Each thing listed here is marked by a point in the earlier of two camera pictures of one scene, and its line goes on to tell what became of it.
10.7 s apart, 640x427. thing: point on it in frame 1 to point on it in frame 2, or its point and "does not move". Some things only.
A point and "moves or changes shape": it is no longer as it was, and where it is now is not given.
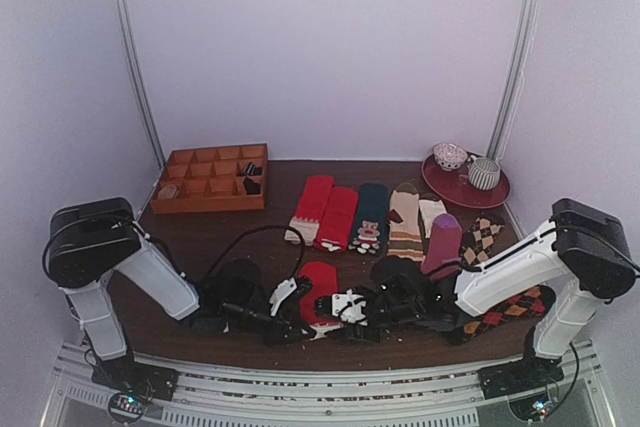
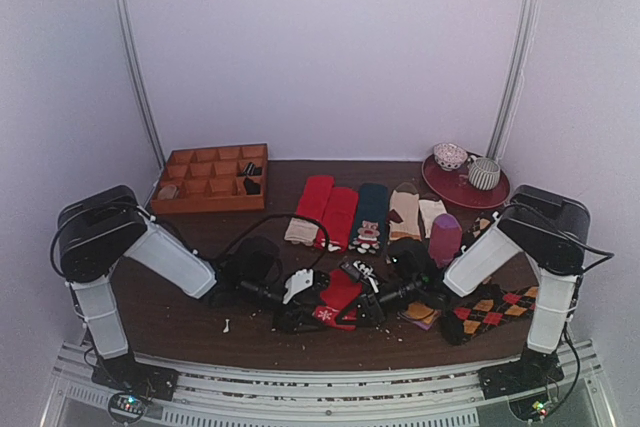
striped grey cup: (483, 173) does not move
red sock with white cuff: (324, 280) moves or changes shape
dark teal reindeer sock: (370, 226) does not move
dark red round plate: (457, 187) does not move
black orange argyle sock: (530, 304) does not move
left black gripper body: (271, 337) to (279, 318)
